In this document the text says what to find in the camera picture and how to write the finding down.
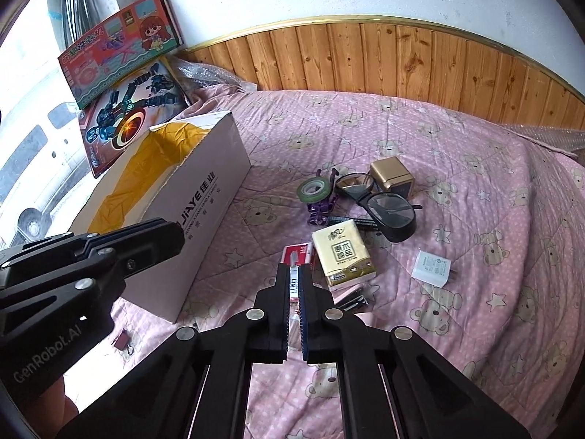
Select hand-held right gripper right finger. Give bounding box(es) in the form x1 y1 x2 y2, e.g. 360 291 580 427
297 265 533 439

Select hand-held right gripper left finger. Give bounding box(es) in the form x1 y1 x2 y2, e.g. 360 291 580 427
57 263 293 439

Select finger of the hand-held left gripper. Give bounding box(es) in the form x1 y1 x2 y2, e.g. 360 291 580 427
0 256 131 330
0 218 186 279

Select pink stapler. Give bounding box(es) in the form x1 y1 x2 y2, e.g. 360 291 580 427
335 285 378 325

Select small red white box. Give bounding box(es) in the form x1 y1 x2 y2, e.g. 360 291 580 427
281 243 317 305

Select white cardboard box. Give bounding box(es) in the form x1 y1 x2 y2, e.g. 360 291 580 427
68 110 253 323

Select yellow tissue packet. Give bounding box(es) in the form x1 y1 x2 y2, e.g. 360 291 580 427
312 219 377 290

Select purple toy figure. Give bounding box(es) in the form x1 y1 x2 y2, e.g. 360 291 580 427
305 169 341 227

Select black marker pen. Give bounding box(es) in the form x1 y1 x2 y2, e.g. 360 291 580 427
327 213 382 230

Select green tape roll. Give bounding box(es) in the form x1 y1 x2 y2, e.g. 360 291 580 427
297 176 331 204

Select white charger adapter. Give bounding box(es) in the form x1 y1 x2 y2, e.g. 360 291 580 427
411 251 458 289

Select gold cube box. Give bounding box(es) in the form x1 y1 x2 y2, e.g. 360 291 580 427
369 156 416 193

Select person's left forearm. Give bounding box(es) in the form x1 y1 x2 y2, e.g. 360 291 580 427
48 370 80 426

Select robot print toy box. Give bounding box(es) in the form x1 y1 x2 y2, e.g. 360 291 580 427
79 57 193 179

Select white van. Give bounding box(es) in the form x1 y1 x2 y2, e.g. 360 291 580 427
0 103 99 248

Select black framed glasses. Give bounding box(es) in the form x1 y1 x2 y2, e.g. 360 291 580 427
331 169 422 243

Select bubble wrap sheet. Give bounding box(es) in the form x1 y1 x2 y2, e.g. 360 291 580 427
171 55 257 97
505 121 585 156

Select red cartoon toy box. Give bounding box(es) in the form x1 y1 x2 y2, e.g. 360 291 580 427
58 0 185 110

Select pink bear print blanket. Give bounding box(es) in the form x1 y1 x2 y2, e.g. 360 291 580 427
59 87 585 439

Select wooden wall panelling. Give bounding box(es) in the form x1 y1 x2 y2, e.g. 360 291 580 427
176 15 585 131

